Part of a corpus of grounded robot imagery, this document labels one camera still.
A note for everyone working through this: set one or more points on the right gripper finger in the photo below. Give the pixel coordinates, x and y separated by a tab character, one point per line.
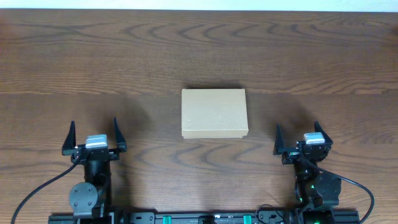
319	129
279	147

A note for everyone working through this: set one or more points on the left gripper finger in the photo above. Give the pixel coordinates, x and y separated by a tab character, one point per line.
120	140
69	145

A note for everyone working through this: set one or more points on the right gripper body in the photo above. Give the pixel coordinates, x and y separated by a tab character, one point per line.
298	150

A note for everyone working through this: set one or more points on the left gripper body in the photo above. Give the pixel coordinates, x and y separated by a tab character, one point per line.
94	152

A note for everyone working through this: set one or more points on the cardboard box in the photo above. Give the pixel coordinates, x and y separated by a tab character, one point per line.
214	113

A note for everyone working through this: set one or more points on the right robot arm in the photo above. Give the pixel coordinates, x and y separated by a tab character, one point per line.
314	188

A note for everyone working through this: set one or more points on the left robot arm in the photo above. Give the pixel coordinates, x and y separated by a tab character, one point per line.
92	198

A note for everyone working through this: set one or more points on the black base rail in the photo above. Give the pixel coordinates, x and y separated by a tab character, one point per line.
260	217

